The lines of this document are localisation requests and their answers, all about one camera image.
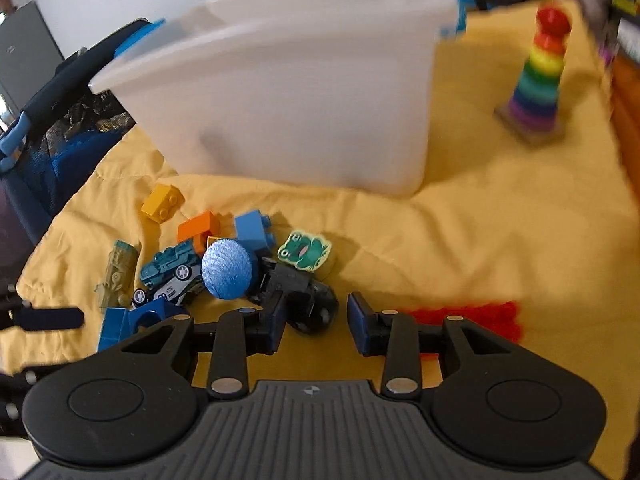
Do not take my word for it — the white police toy car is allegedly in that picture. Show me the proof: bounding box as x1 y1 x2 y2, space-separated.
131 264 205 308

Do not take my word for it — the rainbow ring stacker toy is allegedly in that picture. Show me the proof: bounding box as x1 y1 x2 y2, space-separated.
495 1 572 146

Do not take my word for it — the light blue duplo brick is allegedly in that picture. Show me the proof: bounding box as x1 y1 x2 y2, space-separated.
233 209 277 252

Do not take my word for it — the yellow quilted cloth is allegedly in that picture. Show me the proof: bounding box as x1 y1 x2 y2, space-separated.
1 2 639 479

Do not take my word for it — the green frog wooden block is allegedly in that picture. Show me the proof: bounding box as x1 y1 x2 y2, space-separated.
277 230 332 273

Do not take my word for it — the small yellow duplo brick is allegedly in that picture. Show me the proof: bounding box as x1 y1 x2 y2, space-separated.
206 236 224 248

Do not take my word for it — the teal toy train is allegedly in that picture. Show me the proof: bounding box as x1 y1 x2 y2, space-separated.
140 240 201 288

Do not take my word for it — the blue yarn ball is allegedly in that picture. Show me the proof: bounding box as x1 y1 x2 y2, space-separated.
201 238 257 300

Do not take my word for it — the dark blue fabric bag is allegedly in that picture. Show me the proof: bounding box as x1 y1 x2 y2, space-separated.
1 18 154 246

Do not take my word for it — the black toy car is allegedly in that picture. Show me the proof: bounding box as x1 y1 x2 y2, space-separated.
246 257 338 335

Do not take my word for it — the red duplo plate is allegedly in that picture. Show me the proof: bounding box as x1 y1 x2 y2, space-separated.
408 301 523 344

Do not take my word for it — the translucent white storage bin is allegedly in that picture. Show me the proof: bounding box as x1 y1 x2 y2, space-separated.
90 0 461 195

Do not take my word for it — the blue cube with hole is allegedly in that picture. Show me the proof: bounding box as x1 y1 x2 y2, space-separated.
96 299 186 352

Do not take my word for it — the long orange box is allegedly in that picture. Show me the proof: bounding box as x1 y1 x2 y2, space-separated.
610 51 640 197

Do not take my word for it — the orange duplo brick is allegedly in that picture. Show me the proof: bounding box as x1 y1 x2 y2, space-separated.
177 211 221 256

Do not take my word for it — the grey laptop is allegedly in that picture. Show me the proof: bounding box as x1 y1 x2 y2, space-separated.
0 1 63 112

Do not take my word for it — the olive green toy train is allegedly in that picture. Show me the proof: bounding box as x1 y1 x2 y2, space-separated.
94 240 139 310

